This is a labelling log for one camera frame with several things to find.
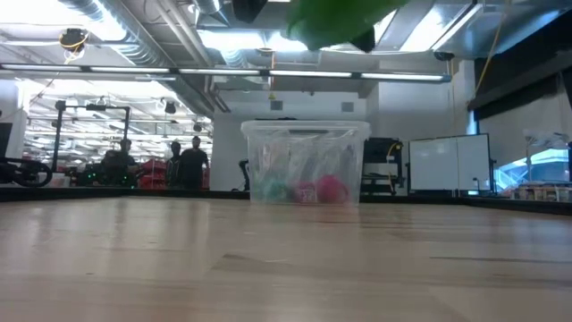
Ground green elastic bandage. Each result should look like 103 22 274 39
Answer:
285 0 410 52

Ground red bandage roll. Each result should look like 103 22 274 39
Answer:
316 174 349 205

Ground pink bandage roll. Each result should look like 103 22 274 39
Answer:
292 181 319 203

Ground teal bandage roll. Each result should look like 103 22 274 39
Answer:
261 177 290 203

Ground overhead LED light bar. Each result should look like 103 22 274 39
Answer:
0 64 452 84

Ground black equipment cart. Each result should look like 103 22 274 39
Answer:
360 137 406 196

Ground clear plastic storage box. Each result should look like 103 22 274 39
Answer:
240 119 372 207

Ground white rolling whiteboard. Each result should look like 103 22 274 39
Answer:
408 132 492 193

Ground person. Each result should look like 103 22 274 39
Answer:
178 136 210 190
100 138 138 187
165 140 182 188

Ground shelf of small items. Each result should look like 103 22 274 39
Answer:
509 181 572 203

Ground white plastic bin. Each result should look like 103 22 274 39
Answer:
44 173 72 189

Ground black curved equipment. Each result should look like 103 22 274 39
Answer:
0 156 54 188

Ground yellow cable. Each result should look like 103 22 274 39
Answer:
472 0 511 98

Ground ceiling cable reel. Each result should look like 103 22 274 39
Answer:
59 27 89 64

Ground black background gantry frame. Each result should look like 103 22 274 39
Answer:
52 100 131 187

